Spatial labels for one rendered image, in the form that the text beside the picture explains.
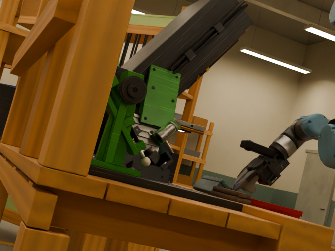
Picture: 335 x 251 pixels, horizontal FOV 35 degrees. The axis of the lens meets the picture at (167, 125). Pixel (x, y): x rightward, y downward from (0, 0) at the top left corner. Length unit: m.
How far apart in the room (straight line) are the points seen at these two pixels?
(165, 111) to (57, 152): 0.77
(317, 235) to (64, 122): 0.64
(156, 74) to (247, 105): 10.00
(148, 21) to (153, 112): 2.97
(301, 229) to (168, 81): 0.76
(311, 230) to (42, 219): 0.61
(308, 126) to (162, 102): 0.48
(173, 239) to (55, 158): 0.35
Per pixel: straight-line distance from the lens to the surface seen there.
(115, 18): 1.09
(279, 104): 12.15
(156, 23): 4.63
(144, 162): 1.46
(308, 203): 10.79
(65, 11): 1.17
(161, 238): 1.21
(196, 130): 1.95
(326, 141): 1.48
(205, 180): 1.79
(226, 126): 11.53
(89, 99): 1.06
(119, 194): 1.08
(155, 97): 1.77
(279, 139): 1.81
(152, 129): 1.76
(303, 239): 1.28
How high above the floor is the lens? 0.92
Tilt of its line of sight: 5 degrees up
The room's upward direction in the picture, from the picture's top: 14 degrees clockwise
